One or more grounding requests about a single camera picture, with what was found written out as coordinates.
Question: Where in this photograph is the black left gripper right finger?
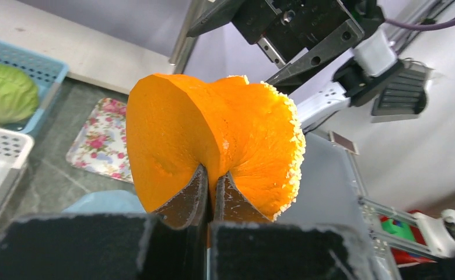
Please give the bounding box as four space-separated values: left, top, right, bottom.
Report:
213 172 270 223

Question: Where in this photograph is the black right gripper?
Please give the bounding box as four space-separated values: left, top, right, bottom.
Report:
187 0 384 94

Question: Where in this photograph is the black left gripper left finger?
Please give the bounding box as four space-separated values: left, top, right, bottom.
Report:
153 165 209 230

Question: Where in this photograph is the orange pumpkin slice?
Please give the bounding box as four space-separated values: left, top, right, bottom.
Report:
126 73 306 221

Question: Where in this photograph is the small green cabbage head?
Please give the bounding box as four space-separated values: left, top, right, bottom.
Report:
0 64 40 125

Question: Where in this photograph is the light blue printed grocery bag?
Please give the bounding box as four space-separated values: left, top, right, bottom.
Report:
62 190 146 214

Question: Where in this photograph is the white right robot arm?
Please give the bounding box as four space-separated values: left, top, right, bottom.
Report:
187 1 404 107

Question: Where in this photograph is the floral pattern tray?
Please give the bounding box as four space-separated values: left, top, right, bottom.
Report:
66 97 133 183

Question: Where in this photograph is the red green toy object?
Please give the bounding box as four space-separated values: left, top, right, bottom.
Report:
379 215 435 265

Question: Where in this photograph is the white two-tier metal shelf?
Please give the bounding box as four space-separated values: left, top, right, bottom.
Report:
0 1 194 94

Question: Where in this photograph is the blue perforated plastic basket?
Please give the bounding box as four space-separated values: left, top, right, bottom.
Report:
0 40 69 137

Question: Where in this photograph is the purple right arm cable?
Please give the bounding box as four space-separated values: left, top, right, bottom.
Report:
384 9 455 33

